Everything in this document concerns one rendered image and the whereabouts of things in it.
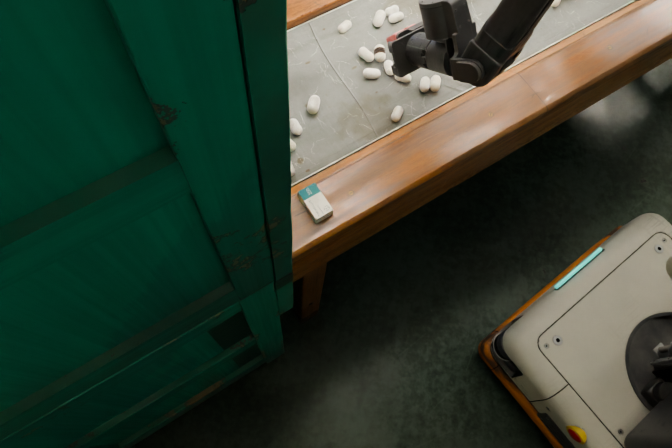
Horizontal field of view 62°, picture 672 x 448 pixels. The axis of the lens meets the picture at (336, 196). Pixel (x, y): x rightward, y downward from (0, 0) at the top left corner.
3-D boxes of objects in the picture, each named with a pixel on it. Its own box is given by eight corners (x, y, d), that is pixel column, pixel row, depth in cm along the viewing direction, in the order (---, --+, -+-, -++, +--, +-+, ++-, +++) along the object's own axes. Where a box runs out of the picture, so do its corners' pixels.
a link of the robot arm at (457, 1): (481, 85, 81) (513, 59, 85) (468, 9, 75) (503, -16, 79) (419, 78, 90) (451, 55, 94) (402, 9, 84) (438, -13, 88)
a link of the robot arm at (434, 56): (451, 84, 87) (479, 69, 89) (443, 43, 83) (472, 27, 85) (425, 76, 93) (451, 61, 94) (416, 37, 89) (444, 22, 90)
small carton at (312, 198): (333, 214, 94) (333, 210, 93) (315, 224, 93) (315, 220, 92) (314, 186, 96) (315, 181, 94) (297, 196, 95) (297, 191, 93)
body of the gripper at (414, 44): (384, 41, 94) (409, 48, 88) (432, 18, 97) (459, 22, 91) (393, 76, 97) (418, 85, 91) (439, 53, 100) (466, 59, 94)
